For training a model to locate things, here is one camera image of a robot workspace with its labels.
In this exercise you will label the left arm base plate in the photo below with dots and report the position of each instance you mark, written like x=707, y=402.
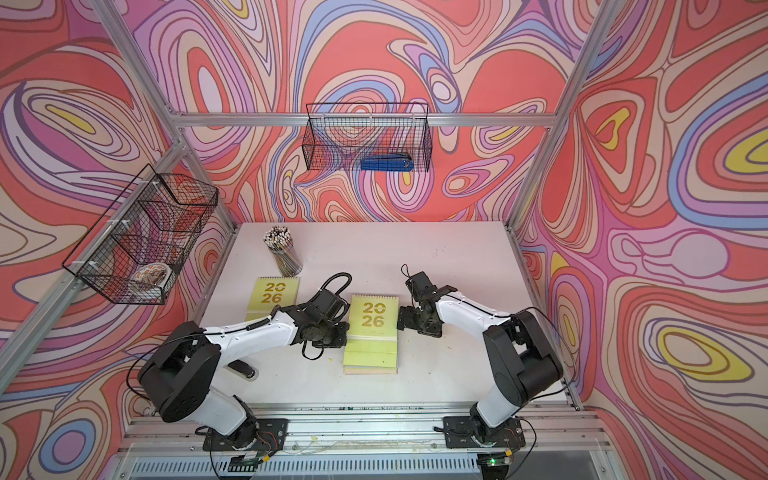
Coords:
x=260, y=435

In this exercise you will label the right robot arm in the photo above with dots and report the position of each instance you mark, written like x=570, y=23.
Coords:
x=522, y=360

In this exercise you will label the black wire basket back wall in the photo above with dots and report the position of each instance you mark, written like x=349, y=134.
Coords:
x=339, y=134

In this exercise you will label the clear cup of coloured pencils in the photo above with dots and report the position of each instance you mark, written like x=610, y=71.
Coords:
x=279, y=242

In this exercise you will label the right wrist camera with cable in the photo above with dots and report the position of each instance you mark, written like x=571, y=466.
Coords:
x=420, y=282

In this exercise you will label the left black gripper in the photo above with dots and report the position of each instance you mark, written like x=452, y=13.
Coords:
x=343, y=337

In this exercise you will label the tape roll in basket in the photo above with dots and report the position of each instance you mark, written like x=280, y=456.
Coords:
x=149, y=280

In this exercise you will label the blue stapler in basket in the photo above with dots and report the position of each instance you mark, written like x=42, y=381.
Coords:
x=390, y=162

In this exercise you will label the beige and black stapler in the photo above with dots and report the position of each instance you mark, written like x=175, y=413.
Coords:
x=244, y=369

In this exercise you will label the peach 2026 calendar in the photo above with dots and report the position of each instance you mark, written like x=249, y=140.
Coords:
x=352, y=370

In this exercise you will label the black wire basket wall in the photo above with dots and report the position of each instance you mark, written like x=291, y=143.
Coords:
x=339, y=134
x=157, y=217

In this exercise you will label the green 2026 calendar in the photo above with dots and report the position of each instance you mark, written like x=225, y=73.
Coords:
x=372, y=338
x=269, y=292

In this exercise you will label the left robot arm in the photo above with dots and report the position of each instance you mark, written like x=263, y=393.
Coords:
x=178, y=377

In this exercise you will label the black wire basket left wall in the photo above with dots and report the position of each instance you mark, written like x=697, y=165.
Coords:
x=157, y=217

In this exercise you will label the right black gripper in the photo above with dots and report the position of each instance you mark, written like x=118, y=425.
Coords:
x=405, y=320

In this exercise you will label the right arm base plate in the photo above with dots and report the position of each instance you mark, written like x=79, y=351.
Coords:
x=463, y=432

